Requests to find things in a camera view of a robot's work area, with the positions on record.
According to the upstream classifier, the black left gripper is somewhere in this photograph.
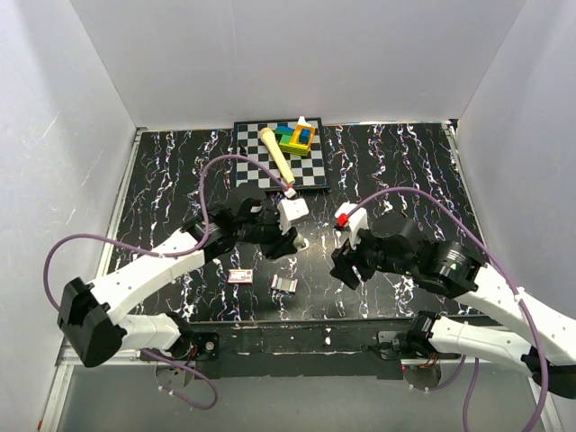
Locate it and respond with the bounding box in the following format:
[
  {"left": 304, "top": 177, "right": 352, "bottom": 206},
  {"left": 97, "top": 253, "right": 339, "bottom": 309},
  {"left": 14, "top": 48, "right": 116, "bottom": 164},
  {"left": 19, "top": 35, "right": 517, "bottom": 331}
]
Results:
[{"left": 236, "top": 206, "right": 298, "bottom": 260}]

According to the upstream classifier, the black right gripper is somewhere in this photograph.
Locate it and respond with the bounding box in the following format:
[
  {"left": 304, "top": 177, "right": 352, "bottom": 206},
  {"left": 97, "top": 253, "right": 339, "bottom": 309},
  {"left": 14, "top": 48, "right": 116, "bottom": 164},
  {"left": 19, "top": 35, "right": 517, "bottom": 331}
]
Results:
[{"left": 328, "top": 222, "right": 415, "bottom": 291}]

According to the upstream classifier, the red white staple box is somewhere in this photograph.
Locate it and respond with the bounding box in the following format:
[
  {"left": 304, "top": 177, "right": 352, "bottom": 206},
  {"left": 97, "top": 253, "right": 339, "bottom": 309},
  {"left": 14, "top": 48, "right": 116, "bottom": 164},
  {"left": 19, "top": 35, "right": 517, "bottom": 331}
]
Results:
[{"left": 271, "top": 274, "right": 298, "bottom": 293}]

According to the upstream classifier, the white stapler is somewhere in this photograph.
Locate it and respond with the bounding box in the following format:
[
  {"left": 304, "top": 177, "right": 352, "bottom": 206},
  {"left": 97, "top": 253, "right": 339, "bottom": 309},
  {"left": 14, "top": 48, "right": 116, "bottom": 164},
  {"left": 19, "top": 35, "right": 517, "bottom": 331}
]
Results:
[{"left": 292, "top": 234, "right": 310, "bottom": 252}]

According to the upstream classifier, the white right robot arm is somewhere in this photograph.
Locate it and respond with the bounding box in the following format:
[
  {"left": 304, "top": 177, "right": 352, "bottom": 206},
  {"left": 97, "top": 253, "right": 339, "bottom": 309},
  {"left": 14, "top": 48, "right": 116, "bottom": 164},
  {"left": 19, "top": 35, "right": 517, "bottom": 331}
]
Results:
[{"left": 330, "top": 203, "right": 575, "bottom": 399}]

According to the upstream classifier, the red white staple box sleeve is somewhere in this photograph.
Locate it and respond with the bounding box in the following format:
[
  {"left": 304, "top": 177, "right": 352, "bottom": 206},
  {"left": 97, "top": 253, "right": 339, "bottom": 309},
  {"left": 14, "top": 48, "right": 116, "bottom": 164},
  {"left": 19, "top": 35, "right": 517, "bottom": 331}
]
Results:
[{"left": 228, "top": 269, "right": 253, "bottom": 284}]

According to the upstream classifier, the black white chessboard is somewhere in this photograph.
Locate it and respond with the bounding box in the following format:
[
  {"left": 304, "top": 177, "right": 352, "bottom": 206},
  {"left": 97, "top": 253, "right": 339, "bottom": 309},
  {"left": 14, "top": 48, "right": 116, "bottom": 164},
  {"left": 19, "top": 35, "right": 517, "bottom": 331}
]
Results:
[{"left": 232, "top": 116, "right": 331, "bottom": 194}]

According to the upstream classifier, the yellow green toy block tray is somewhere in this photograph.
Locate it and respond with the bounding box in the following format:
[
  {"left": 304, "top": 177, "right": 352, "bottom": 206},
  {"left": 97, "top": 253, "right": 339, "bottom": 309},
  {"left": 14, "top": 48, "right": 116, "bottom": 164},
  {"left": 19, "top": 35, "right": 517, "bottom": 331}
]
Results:
[{"left": 274, "top": 125, "right": 316, "bottom": 157}]

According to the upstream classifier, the cream wooden rolling pin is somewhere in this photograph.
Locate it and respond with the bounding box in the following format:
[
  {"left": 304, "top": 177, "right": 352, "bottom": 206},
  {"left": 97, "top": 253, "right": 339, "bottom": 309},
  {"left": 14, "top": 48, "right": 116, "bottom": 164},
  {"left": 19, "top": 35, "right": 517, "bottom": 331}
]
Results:
[{"left": 259, "top": 128, "right": 295, "bottom": 186}]

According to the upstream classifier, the white chess piece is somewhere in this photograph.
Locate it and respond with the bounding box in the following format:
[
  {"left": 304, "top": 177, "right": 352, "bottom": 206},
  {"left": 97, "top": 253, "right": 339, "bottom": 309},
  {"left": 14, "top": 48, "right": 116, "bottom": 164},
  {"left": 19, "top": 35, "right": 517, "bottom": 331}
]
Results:
[{"left": 297, "top": 116, "right": 311, "bottom": 127}]

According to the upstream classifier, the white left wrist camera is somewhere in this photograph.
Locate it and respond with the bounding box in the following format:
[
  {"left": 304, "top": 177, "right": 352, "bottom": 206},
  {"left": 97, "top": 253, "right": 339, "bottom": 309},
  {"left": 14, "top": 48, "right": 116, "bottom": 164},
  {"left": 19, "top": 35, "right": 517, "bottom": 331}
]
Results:
[{"left": 276, "top": 186, "right": 309, "bottom": 235}]

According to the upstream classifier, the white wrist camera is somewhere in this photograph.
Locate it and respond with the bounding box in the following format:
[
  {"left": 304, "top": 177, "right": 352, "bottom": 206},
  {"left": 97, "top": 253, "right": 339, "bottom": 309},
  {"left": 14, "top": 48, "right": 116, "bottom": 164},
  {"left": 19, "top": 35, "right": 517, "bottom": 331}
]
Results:
[
  {"left": 335, "top": 202, "right": 368, "bottom": 249},
  {"left": 276, "top": 186, "right": 309, "bottom": 235}
]

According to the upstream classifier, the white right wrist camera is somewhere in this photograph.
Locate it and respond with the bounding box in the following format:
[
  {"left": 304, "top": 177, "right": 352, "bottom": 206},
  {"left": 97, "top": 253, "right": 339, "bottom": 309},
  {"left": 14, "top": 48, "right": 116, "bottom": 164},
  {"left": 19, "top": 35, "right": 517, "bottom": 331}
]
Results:
[{"left": 335, "top": 202, "right": 368, "bottom": 249}]

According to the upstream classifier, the black mounting base plate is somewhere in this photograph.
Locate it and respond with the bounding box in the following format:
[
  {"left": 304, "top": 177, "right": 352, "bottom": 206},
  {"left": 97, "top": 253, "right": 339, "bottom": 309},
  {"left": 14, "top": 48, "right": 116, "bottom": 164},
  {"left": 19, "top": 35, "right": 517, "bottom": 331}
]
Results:
[{"left": 192, "top": 318, "right": 440, "bottom": 380}]

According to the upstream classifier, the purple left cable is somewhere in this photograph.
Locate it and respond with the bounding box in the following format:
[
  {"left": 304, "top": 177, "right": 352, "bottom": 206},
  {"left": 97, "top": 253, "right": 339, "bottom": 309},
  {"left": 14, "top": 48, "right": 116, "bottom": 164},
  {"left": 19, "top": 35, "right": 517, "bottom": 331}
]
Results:
[{"left": 42, "top": 154, "right": 292, "bottom": 411}]

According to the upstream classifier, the purple cable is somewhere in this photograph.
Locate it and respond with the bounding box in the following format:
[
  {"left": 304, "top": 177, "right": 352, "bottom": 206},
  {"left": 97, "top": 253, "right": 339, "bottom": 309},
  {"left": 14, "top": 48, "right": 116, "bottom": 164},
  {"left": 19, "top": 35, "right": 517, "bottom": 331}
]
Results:
[
  {"left": 42, "top": 154, "right": 292, "bottom": 411},
  {"left": 355, "top": 186, "right": 551, "bottom": 432}
]

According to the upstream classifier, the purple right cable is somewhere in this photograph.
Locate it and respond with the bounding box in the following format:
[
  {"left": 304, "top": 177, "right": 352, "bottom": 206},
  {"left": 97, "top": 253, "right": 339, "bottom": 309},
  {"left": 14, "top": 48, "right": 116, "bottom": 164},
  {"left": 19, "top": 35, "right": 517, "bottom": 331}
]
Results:
[{"left": 355, "top": 186, "right": 551, "bottom": 432}]

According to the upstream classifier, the aluminium rail frame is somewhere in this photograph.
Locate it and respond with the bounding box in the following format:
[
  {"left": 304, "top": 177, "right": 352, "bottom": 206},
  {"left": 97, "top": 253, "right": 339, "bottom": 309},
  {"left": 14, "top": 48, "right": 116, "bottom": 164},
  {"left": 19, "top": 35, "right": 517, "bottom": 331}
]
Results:
[{"left": 400, "top": 326, "right": 563, "bottom": 432}]

